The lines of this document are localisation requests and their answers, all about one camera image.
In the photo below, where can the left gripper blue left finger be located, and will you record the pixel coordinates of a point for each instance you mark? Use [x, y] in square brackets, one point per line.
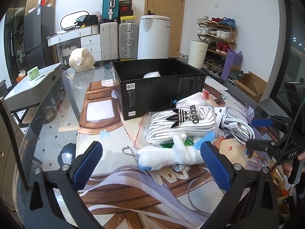
[42, 209]

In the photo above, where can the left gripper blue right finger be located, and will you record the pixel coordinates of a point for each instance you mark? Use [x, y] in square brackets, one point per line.
[250, 200]

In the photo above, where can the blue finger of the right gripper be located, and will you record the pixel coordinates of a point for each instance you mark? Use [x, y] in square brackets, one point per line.
[262, 145]
[276, 121]

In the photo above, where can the red white snack packet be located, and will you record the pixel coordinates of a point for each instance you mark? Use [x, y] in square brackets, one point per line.
[196, 99]

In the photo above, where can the bagged white adidas socks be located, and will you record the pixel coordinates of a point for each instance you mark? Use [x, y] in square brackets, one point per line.
[190, 120]

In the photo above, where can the white plush airplane toy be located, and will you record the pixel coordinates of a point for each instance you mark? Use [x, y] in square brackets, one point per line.
[155, 158]

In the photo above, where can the white foam piece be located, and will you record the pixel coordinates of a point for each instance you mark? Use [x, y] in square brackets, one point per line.
[152, 74]

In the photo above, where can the green white medicine packet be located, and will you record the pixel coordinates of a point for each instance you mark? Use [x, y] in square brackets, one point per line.
[171, 144]

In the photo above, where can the person's right hand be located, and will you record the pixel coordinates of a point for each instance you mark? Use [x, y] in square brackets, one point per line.
[294, 172]

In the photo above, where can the open cardboard box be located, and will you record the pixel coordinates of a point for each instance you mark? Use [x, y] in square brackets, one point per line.
[252, 85]

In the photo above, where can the purple paper bag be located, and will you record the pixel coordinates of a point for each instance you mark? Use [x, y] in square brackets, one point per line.
[233, 59]

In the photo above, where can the cream cylindrical bin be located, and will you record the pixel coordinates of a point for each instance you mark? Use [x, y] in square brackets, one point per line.
[197, 53]

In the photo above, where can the shoe rack with shoes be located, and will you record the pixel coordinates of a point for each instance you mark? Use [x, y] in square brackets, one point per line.
[219, 35]

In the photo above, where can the black cardboard box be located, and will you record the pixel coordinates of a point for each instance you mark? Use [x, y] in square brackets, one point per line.
[138, 96]

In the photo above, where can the white cylindrical appliance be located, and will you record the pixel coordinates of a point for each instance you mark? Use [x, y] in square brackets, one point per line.
[154, 37]

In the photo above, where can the green tissue box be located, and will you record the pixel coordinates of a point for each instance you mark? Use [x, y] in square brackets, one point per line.
[33, 73]

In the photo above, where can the beige wig head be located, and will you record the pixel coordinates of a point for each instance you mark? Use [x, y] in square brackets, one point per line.
[81, 60]

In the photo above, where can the woven basket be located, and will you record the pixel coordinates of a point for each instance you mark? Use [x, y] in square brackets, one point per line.
[66, 53]

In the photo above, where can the wooden door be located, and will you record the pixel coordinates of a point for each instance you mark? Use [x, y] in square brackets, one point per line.
[174, 9]

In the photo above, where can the silver suitcase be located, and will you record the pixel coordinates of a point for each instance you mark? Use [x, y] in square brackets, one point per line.
[128, 38]

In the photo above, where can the dark glass wardrobe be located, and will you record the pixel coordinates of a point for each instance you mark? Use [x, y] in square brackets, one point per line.
[14, 48]

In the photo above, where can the white dressing desk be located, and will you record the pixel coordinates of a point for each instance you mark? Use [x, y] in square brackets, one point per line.
[86, 37]

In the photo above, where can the stacked shoe boxes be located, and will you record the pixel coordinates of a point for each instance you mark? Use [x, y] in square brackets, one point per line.
[126, 12]

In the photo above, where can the beige suitcase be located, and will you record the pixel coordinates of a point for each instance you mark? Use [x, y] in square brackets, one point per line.
[109, 40]

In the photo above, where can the black refrigerator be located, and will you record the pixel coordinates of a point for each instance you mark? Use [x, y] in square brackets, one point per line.
[38, 25]

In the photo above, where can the oval desk mirror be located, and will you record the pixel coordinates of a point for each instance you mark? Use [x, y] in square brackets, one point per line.
[69, 20]

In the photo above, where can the teal suitcase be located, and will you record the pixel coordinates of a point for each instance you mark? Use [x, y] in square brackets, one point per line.
[110, 10]

